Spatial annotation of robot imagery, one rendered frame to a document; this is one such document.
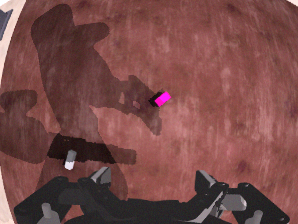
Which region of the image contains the small magenta block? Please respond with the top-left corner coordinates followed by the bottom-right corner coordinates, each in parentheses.
top-left (155, 92), bottom-right (171, 107)

